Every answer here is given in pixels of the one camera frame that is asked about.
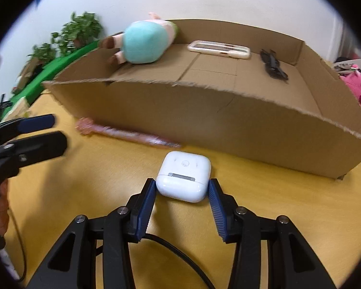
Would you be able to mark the white door frame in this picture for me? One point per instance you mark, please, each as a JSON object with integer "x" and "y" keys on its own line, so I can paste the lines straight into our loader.
{"x": 340, "y": 39}

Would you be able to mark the large green potted plant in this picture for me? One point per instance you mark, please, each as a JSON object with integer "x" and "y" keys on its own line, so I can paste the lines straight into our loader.
{"x": 81, "y": 30}

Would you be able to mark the pink snack packet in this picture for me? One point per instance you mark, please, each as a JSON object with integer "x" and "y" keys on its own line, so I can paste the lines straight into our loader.
{"x": 123, "y": 134}

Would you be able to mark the black sunglasses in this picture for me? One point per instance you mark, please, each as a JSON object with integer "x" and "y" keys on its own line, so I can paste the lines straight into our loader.
{"x": 272, "y": 64}

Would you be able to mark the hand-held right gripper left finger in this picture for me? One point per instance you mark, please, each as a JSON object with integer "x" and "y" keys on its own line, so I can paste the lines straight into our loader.
{"x": 146, "y": 207}

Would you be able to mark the teal and pink plush toy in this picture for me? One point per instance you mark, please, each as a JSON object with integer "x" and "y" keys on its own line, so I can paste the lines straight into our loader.
{"x": 144, "y": 42}

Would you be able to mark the white earbuds case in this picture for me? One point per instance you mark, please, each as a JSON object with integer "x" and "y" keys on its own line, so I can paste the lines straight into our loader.
{"x": 183, "y": 171}

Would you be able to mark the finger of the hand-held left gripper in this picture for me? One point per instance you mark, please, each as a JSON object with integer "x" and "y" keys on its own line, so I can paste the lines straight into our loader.
{"x": 36, "y": 123}
{"x": 42, "y": 147}

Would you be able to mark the white phone case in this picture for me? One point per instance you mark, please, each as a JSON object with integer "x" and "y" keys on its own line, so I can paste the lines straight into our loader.
{"x": 219, "y": 49}

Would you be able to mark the green board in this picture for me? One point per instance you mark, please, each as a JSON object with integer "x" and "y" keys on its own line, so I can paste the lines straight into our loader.
{"x": 48, "y": 72}

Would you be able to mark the brown cardboard box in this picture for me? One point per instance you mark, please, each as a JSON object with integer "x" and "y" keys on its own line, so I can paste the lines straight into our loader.
{"x": 198, "y": 111}

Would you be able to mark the small green potted plant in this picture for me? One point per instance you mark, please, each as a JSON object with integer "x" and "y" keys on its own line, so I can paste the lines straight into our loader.
{"x": 43, "y": 54}

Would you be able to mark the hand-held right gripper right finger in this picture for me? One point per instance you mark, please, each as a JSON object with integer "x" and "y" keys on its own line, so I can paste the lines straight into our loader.
{"x": 218, "y": 213}

